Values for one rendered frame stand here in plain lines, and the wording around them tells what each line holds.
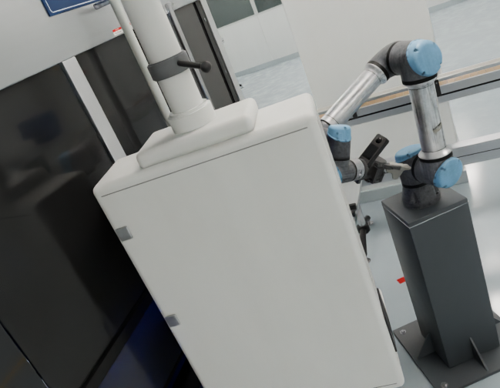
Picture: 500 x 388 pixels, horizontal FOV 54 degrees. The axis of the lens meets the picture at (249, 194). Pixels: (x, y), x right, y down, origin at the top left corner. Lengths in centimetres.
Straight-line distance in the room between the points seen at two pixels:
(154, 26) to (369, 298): 74
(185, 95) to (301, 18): 247
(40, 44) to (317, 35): 244
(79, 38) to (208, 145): 51
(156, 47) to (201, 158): 23
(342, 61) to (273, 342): 251
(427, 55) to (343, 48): 175
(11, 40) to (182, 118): 40
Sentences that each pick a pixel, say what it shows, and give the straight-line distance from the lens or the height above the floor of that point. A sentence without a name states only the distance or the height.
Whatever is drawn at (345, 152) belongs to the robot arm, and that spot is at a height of 122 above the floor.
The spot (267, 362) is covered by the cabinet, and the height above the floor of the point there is 98.
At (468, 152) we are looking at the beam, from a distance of 305.
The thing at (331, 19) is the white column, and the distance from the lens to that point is 342.
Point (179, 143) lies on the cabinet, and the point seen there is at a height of 158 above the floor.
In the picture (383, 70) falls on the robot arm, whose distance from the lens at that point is 182.
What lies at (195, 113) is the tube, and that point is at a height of 162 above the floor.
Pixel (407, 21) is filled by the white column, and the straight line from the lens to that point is 340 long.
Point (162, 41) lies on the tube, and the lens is 102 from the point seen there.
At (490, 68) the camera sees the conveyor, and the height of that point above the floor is 93.
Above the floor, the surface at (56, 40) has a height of 185.
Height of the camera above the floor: 182
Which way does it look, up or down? 23 degrees down
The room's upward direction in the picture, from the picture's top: 23 degrees counter-clockwise
